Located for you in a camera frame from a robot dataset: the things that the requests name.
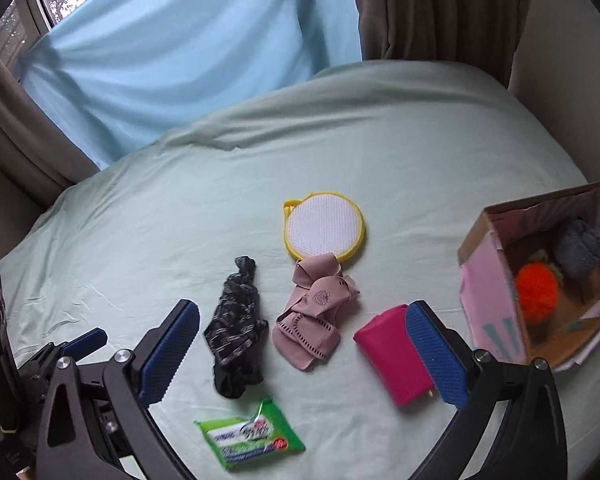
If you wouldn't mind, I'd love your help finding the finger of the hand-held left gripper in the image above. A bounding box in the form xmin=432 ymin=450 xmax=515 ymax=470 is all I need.
xmin=40 ymin=327 xmax=109 ymax=367

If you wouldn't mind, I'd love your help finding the magenta pouch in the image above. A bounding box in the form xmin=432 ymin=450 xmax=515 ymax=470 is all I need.
xmin=353 ymin=304 xmax=436 ymax=407

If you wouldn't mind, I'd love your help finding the dusty pink fabric mask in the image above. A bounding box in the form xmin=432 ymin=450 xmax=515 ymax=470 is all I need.
xmin=271 ymin=253 xmax=361 ymax=372

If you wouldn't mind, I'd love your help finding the green wet wipes packet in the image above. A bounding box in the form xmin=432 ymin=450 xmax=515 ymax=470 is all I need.
xmin=193 ymin=397 xmax=307 ymax=472

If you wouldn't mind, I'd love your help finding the light blue curtain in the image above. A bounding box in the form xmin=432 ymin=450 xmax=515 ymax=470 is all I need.
xmin=17 ymin=0 xmax=363 ymax=171

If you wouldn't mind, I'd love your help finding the brown curtain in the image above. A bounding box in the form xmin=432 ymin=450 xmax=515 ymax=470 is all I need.
xmin=345 ymin=0 xmax=531 ymax=88

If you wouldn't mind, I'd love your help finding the round yellow mesh laundry bag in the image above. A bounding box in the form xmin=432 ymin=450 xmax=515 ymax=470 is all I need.
xmin=282 ymin=191 xmax=366 ymax=262

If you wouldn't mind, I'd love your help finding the pink cardboard box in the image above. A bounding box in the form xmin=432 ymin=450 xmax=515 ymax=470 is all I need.
xmin=457 ymin=181 xmax=600 ymax=373

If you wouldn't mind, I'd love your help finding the light green bed sheet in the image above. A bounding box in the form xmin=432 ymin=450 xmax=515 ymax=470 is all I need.
xmin=0 ymin=60 xmax=600 ymax=480

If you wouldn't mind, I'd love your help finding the grey knitted item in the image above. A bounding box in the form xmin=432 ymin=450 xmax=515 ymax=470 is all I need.
xmin=552 ymin=219 xmax=600 ymax=281

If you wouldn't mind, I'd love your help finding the orange pompom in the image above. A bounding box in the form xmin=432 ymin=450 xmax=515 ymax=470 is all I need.
xmin=514 ymin=262 xmax=561 ymax=323

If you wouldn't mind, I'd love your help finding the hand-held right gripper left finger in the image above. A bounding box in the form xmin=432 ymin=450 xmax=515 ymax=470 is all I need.
xmin=32 ymin=299 xmax=201 ymax=480

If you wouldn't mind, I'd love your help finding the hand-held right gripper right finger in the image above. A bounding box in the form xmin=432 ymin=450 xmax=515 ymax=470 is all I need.
xmin=404 ymin=300 xmax=569 ymax=480

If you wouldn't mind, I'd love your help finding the black patterned cloth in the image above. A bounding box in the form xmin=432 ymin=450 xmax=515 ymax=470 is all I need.
xmin=202 ymin=255 xmax=270 ymax=401

